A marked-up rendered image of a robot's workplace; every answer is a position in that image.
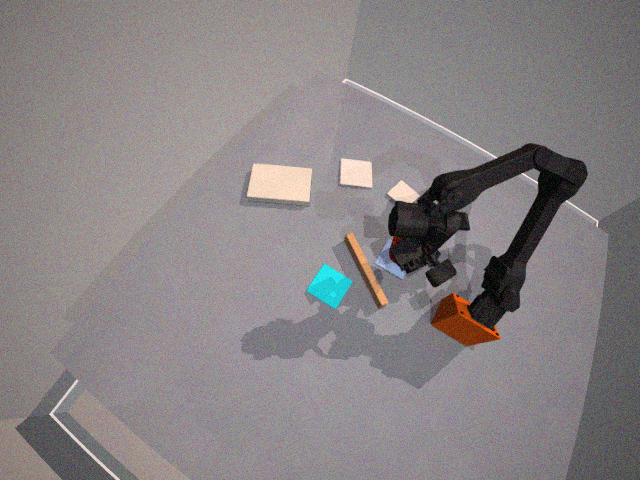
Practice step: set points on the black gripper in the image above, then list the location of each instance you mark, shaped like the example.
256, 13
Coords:
440, 272

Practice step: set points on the red cup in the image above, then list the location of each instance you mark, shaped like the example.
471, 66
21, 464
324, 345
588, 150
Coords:
395, 240

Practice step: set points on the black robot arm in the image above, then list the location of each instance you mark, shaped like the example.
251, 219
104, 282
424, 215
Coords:
560, 178

